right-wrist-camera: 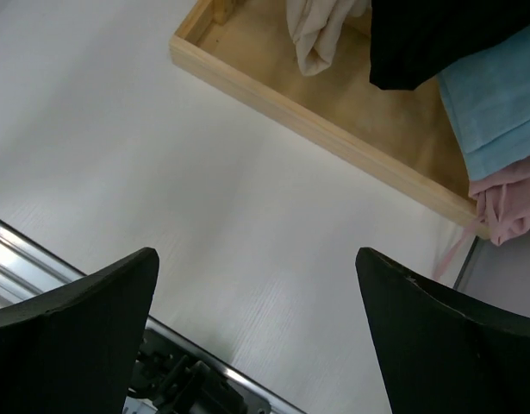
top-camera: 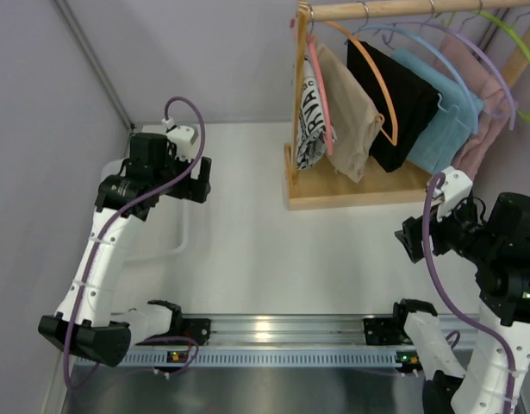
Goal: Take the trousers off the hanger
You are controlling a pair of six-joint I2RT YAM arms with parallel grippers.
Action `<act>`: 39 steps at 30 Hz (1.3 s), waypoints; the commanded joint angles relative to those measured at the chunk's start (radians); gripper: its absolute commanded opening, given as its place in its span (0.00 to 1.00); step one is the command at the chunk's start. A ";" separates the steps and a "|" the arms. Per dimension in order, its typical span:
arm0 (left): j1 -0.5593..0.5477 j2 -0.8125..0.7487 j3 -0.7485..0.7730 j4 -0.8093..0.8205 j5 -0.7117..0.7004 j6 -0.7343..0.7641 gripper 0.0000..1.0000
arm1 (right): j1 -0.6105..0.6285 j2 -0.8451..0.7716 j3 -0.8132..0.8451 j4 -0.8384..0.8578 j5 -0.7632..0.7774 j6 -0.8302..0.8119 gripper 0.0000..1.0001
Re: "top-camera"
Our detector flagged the black white printed trousers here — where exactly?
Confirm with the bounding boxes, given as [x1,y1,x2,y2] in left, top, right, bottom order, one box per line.
[296,57,327,170]

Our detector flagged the beige trousers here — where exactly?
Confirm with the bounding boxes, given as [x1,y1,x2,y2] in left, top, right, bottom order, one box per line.
[315,43,383,183]

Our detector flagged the pink plastic hanger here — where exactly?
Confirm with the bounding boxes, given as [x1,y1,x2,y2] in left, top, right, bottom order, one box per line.
[290,17,336,169]

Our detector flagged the orange plastic hanger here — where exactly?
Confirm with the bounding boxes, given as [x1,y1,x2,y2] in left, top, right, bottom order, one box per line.
[312,20,399,147]

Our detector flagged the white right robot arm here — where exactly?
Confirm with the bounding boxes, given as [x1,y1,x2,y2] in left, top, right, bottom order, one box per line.
[393,192,530,413]

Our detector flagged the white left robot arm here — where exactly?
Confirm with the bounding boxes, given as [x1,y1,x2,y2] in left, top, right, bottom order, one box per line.
[38,126,211,367]

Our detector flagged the green plastic hanger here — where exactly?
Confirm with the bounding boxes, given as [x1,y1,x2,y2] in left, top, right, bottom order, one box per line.
[440,9,530,124]

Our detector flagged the purple plastic hanger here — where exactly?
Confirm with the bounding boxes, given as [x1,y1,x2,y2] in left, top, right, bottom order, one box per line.
[393,20,517,131]

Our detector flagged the light blue plastic hanger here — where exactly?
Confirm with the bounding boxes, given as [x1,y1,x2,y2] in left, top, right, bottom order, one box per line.
[345,23,480,135]

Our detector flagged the wooden clothes rack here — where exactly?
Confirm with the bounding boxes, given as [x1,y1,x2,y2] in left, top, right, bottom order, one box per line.
[284,1,530,210]

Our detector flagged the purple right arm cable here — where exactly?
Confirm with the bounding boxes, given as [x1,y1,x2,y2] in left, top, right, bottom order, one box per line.
[421,172,518,414]

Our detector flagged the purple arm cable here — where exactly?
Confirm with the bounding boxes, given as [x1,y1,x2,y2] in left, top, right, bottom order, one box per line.
[62,97,207,392]
[421,172,518,414]

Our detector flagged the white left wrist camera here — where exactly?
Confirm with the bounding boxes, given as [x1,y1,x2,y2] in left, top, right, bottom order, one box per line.
[161,118,199,160]

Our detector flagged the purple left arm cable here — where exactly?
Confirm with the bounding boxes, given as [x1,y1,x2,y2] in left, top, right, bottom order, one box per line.
[62,97,207,392]

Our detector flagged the aluminium mounting rail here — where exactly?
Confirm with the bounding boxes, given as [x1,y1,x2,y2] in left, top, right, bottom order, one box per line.
[173,313,481,347]

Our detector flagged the grey slotted cable duct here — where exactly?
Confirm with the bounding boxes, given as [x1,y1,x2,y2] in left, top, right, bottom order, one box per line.
[74,347,425,368]

